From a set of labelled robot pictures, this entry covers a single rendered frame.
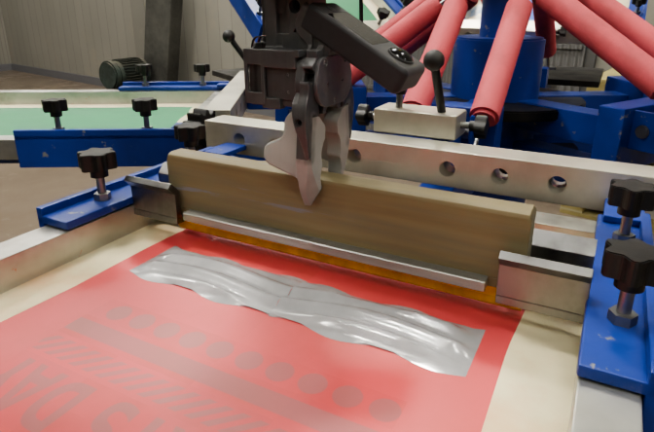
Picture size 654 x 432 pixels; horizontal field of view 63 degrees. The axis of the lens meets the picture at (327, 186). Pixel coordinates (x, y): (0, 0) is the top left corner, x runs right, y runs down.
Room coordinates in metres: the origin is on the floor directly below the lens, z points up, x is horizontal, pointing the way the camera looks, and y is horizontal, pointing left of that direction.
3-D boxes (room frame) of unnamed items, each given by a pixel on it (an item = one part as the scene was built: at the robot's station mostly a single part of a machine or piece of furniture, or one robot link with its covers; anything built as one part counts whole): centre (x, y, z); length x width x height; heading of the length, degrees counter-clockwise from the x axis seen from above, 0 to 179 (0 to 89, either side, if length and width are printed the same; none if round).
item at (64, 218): (0.67, 0.23, 0.98); 0.30 x 0.05 x 0.07; 152
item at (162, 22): (6.41, 2.24, 0.76); 0.91 x 0.90 x 1.53; 141
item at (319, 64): (0.53, 0.03, 1.19); 0.09 x 0.08 x 0.12; 62
